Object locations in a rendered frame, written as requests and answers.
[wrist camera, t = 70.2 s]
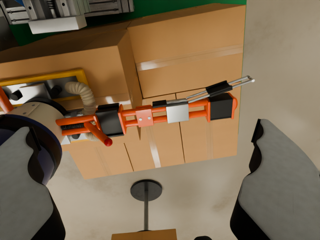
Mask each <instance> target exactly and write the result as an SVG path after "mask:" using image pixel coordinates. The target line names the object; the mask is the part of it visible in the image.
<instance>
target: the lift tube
mask: <svg viewBox="0 0 320 240"><path fill-rule="evenodd" d="M5 117H13V118H18V119H22V120H26V121H28V122H31V123H33V124H35V125H37V126H38V127H40V128H42V129H43V130H45V131H46V132H47V133H48V134H49V135H50V136H52V138H53V139H54V140H55V141H56V143H57V145H58V147H59V149H60V153H61V158H62V148H61V144H60V142H59V140H58V139H57V137H56V136H55V135H54V134H53V132H52V131H51V130H49V129H48V128H47V127H46V126H44V125H43V124H41V123H39V122H37V121H35V120H33V119H30V118H28V117H24V116H21V115H15V114H5ZM14 133H15V132H14V131H11V130H7V129H0V146H1V145H2V144H3V143H4V142H5V141H6V140H8V139H9V138H10V137H11V136H12V135H13V134H14ZM40 146H41V145H40ZM37 159H38V161H39V163H40V165H41V167H42V170H43V172H44V178H43V181H42V184H43V185H45V186H46V185H47V183H48V181H49V180H50V177H51V175H52V172H53V170H54V163H53V160H52V158H51V156H50V154H49V153H48V152H47V150H46V149H45V148H43V147H42V146H41V151H39V154H38V158H37Z"/></svg>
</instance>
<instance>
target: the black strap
mask: <svg viewBox="0 0 320 240"><path fill-rule="evenodd" d="M31 126H33V127H34V130H35V132H36V135H37V138H38V140H39V143H40V145H41V146H42V147H43V148H45V149H46V150H47V152H48V153H49V154H50V156H51V158H52V160H53V163H54V170H53V172H52V175H51V177H50V179H51V178H52V177H53V176H54V174H55V172H56V170H57V168H58V166H59V164H60V161H61V153H60V149H59V147H58V145H57V143H56V141H55V140H54V139H53V138H52V136H50V135H49V134H48V133H47V132H46V131H45V130H43V129H42V128H40V127H38V126H37V125H35V124H33V123H31V122H28V121H26V120H22V119H18V118H13V117H5V115H4V114H1V115H0V129H7V130H11V131H14V132H16V131H17V130H19V129H20V128H22V127H31Z"/></svg>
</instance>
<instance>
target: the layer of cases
mask: <svg viewBox="0 0 320 240"><path fill-rule="evenodd" d="M245 13H246V5H242V4H215V5H210V6H205V7H200V8H195V9H190V10H184V11H178V12H174V13H169V14H163V15H159V16H154V17H148V18H143V19H139V20H133V21H127V22H122V23H117V24H112V25H107V26H102V27H97V28H92V29H87V30H80V31H76V32H70V33H65V34H61V35H55V36H50V37H46V38H43V39H41V40H38V41H35V42H32V43H29V44H27V45H31V44H38V43H44V42H50V41H57V40H65V39H71V38H77V37H84V36H90V35H96V34H102V33H108V32H115V31H121V30H128V31H129V36H130V42H131V47H132V52H133V57H134V61H135V66H136V71H137V75H138V80H139V85H140V91H141V96H142V105H143V106H144V105H151V106H152V102H153V101H159V100H176V99H183V98H186V97H188V96H190V95H193V94H196V93H199V92H202V91H205V90H206V87H208V86H211V85H214V84H216V83H219V82H222V81H225V80H226V81H227V83H228V82H230V81H233V80H237V79H240V78H241V75H242V60H243V44H244V29H245ZM25 46H26V45H25ZM240 91H241V86H239V87H236V88H233V90H230V91H227V93H228V92H230V93H231V94H232V95H233V96H234V97H236V99H237V100H238V105H237V108H236V109H235V111H234V119H231V118H227V119H220V120H210V122H207V120H206V118H205V116H204V117H197V118H190V119H189V120H188V121H181V122H174V123H168V122H160V123H154V125H152V126H145V127H141V133H140V141H134V142H127V143H120V144H113V145H111V146H109V147H107V146H99V147H93V148H86V149H79V150H69V153H70V154H71V156H72V158H73V160H74V162H75V163H76V165H77V167H78V169H79V171H80V172H81V174H82V176H83V178H84V179H85V180H86V179H92V178H98V177H104V176H110V175H116V174H123V173H128V172H134V171H140V170H149V169H154V168H161V167H167V166H173V165H179V164H184V163H191V162H197V161H203V160H211V159H217V158H223V157H229V156H235V155H237V144H238V128H239V113H240ZM225 93H226V92H225ZM186 99H187V98H186Z"/></svg>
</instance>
